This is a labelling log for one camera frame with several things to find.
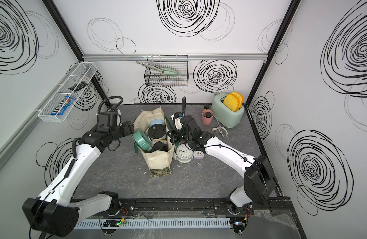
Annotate green kitchen tongs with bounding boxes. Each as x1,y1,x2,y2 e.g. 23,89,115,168
136,61,178,76

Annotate yellow toast slice back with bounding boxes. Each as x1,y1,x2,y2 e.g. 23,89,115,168
231,91,244,109

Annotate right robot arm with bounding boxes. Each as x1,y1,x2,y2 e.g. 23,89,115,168
167,112,278,215

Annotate white twin bell clock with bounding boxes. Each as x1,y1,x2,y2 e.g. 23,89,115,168
173,143,194,164

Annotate pale blue square clock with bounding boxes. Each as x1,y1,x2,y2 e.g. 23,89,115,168
150,119,164,127

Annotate small white square clock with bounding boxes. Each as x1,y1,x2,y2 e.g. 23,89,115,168
193,151,204,159

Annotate black remote control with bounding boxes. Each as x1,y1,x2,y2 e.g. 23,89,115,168
69,82,87,92

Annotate pink cup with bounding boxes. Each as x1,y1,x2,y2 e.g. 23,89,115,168
202,110,214,126

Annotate white toaster power cable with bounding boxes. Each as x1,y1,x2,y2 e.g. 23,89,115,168
212,119,229,138

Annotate clock face down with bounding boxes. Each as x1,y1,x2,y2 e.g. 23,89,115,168
146,124,167,140

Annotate white wire wall shelf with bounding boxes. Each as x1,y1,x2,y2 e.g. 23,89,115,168
38,62,97,123

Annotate white cable duct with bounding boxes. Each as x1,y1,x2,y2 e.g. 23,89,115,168
75,218,231,230

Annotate blue candy packet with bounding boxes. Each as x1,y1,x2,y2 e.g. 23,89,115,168
51,96,74,116

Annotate small black twin bell clock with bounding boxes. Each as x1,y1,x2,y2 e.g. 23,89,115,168
151,140,168,152

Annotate green round alarm clock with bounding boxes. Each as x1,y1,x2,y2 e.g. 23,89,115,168
132,129,153,152

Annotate mint green toaster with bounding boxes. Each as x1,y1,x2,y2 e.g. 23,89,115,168
211,93,245,128

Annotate yellow toast slice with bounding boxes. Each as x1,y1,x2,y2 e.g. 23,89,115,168
223,94,241,112
231,91,244,109

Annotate cream canvas tote bag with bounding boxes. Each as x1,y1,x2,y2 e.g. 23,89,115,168
133,107,174,177

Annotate black wire basket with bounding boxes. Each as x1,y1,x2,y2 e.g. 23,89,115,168
142,54,189,87

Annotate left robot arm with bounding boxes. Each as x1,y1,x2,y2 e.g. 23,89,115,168
22,110,134,239

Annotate yellow toast slice front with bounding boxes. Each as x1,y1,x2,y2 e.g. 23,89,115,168
223,94,241,112

